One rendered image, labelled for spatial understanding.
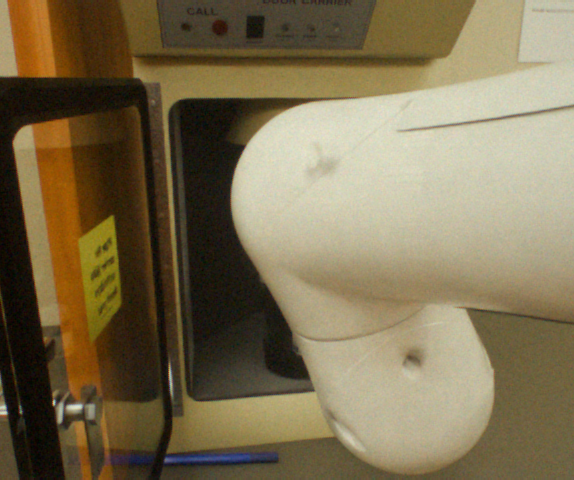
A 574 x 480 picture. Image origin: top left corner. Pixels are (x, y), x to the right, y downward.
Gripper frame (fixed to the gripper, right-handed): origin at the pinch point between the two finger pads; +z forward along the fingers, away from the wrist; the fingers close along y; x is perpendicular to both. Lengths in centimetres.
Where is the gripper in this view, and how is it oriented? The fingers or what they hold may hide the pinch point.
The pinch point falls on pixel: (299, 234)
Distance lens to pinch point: 65.9
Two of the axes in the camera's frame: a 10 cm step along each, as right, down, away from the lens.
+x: 0.0, 9.6, 2.9
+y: -9.9, 0.5, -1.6
